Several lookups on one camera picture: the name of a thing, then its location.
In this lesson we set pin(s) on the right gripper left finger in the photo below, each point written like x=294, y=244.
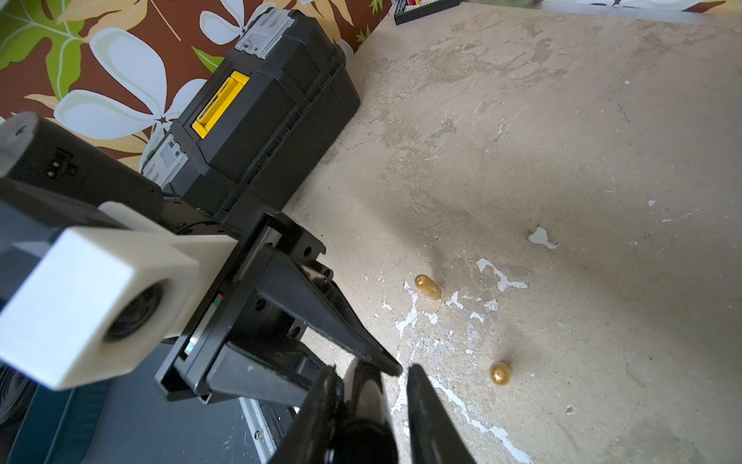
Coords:
x=308, y=440

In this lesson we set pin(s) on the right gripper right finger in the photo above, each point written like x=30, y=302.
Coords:
x=434, y=438

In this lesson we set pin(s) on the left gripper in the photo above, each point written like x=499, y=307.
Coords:
x=245, y=336

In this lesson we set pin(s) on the black lipstick tube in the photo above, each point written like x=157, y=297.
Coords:
x=364, y=430

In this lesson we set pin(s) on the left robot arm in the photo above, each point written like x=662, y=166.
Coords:
x=52, y=176

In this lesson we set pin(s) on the black yellow toolbox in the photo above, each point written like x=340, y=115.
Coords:
x=262, y=121

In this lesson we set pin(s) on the small black tray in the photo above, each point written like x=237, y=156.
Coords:
x=409, y=10

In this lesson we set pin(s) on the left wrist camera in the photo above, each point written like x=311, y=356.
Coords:
x=92, y=302

